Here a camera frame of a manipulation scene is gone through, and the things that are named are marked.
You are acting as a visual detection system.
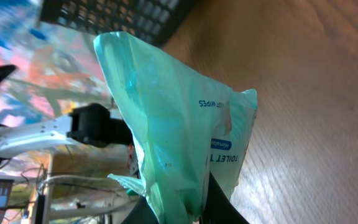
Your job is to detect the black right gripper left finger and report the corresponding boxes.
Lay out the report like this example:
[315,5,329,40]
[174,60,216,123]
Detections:
[121,197,158,224]

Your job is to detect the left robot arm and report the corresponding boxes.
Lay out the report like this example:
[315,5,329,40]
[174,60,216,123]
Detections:
[0,103,133,165]

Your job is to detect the grey plastic mesh basket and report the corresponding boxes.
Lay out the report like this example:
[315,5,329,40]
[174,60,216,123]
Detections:
[39,0,198,47]

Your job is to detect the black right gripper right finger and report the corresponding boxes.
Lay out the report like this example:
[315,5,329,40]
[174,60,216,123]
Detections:
[201,172,249,224]

